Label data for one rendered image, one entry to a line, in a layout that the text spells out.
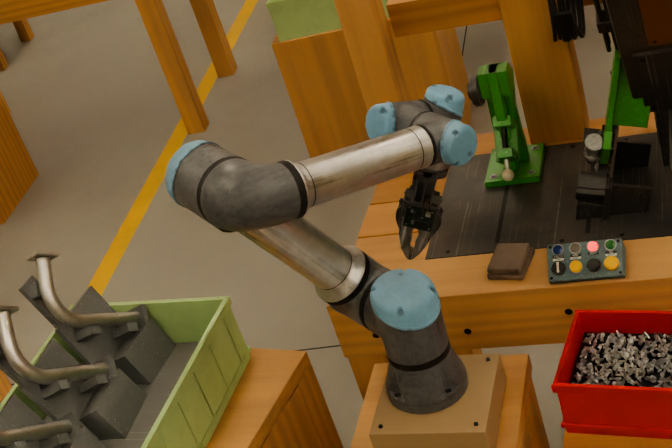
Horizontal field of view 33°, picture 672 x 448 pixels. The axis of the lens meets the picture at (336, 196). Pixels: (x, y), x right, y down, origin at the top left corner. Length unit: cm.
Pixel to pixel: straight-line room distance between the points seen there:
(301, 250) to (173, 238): 284
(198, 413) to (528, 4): 118
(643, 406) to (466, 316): 50
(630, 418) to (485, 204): 74
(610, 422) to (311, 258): 61
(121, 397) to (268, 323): 166
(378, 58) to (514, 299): 76
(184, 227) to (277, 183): 310
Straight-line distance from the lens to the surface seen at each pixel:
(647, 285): 233
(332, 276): 204
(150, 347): 258
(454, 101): 210
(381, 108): 203
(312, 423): 260
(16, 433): 230
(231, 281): 438
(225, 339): 250
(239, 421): 245
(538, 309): 238
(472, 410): 208
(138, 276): 465
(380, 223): 272
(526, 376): 223
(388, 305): 199
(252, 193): 175
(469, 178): 275
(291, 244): 196
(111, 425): 244
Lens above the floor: 231
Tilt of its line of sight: 30 degrees down
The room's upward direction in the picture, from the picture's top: 19 degrees counter-clockwise
